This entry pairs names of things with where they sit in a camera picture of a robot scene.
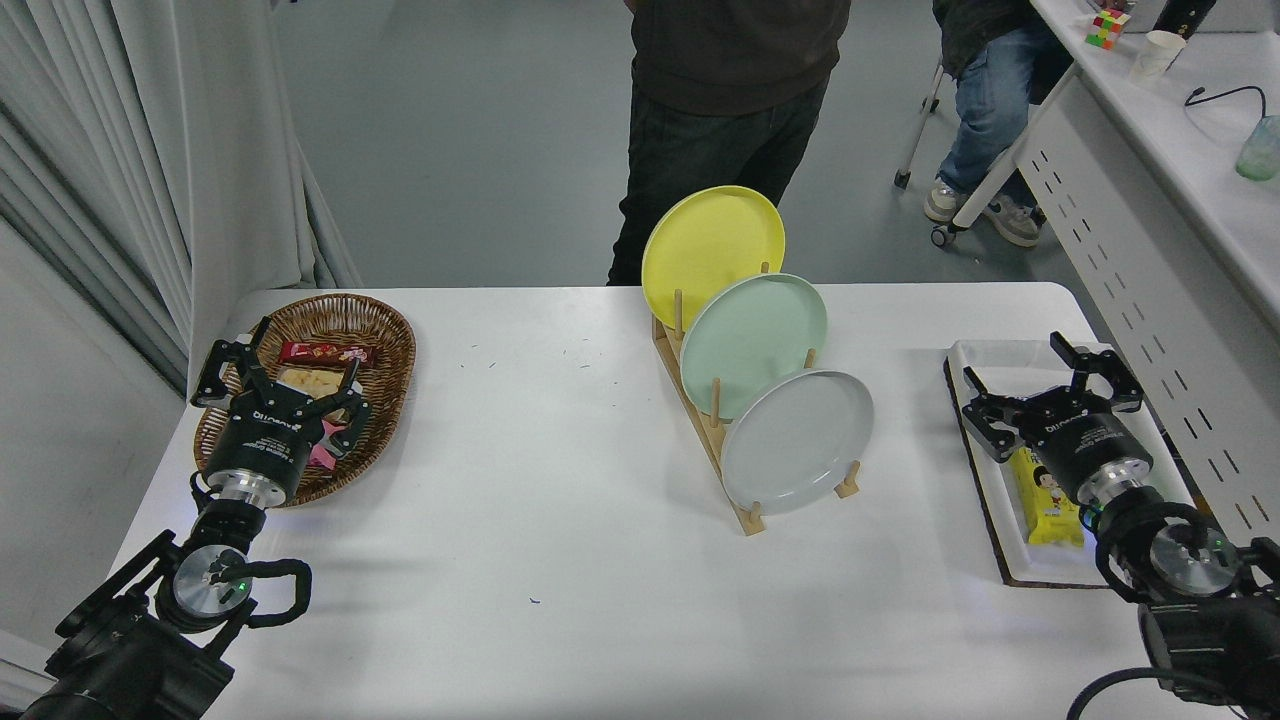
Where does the white rectangular tray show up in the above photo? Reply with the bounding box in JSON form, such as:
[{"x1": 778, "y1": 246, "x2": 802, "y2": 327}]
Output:
[{"x1": 945, "y1": 338, "x2": 1201, "y2": 586}]

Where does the grey plate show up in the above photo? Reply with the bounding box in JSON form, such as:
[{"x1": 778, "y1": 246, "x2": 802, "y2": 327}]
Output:
[{"x1": 720, "y1": 369, "x2": 876, "y2": 516}]

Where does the brown wicker basket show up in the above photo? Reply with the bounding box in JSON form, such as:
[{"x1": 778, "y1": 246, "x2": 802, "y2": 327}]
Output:
[{"x1": 192, "y1": 293, "x2": 417, "y2": 509}]

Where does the green translucent cup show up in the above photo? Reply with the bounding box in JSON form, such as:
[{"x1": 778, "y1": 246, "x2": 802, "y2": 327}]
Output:
[{"x1": 1235, "y1": 115, "x2": 1280, "y2": 182}]

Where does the red snack bar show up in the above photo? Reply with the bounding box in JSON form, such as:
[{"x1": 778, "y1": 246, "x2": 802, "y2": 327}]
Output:
[{"x1": 278, "y1": 340, "x2": 376, "y2": 369}]

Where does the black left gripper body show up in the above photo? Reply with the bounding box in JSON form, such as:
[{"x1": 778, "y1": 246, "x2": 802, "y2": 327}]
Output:
[{"x1": 203, "y1": 398, "x2": 325, "y2": 499}]

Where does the colourful puzzle cube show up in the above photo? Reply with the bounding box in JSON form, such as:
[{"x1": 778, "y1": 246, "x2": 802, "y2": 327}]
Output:
[{"x1": 1085, "y1": 8, "x2": 1133, "y2": 49}]

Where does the white chair leg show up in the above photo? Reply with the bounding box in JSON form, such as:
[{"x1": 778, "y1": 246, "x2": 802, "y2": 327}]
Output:
[{"x1": 893, "y1": 58, "x2": 946, "y2": 191}]

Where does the wooden plate rack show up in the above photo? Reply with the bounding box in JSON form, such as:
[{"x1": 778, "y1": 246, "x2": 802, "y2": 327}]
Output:
[{"x1": 652, "y1": 262, "x2": 862, "y2": 537}]

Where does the mint green plate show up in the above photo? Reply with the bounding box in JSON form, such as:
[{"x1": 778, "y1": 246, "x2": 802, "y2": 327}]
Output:
[{"x1": 679, "y1": 272, "x2": 829, "y2": 423}]

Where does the white perforated desk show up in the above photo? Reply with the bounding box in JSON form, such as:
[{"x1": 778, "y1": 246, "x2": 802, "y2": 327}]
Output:
[{"x1": 930, "y1": 0, "x2": 1280, "y2": 561}]

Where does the pink snack wrapper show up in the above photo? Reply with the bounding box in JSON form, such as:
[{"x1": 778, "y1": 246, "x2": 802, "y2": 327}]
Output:
[{"x1": 308, "y1": 420, "x2": 351, "y2": 469}]

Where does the white paper cup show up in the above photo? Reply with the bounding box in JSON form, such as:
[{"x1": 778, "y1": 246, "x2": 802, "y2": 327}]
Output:
[{"x1": 1130, "y1": 30, "x2": 1187, "y2": 83}]

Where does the black object on desk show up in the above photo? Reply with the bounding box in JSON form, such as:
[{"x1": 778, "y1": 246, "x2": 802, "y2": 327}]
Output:
[{"x1": 1152, "y1": 0, "x2": 1219, "y2": 41}]

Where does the person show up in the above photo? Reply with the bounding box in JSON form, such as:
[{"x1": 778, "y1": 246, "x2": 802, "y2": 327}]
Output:
[
  {"x1": 922, "y1": 0, "x2": 1076, "y2": 249},
  {"x1": 606, "y1": 0, "x2": 853, "y2": 287}
]

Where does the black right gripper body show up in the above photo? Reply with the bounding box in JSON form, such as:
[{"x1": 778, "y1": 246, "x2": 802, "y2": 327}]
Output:
[{"x1": 1020, "y1": 406, "x2": 1158, "y2": 503}]

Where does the thin black cable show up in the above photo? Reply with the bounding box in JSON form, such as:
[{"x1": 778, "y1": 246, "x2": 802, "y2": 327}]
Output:
[{"x1": 1185, "y1": 85, "x2": 1269, "y2": 126}]

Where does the pale yellow snack pack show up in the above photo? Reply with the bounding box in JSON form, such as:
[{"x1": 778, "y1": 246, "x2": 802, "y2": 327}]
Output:
[{"x1": 275, "y1": 367, "x2": 351, "y2": 401}]

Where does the grey curtain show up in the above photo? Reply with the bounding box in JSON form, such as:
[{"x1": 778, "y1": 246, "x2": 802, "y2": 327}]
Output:
[{"x1": 0, "y1": 0, "x2": 363, "y2": 401}]

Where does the yellow snack bar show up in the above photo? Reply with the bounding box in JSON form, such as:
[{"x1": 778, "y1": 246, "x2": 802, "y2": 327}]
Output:
[{"x1": 1010, "y1": 447, "x2": 1086, "y2": 548}]

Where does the yellow plate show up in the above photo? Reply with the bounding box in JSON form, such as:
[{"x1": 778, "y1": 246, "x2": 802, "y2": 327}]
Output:
[{"x1": 641, "y1": 185, "x2": 787, "y2": 333}]

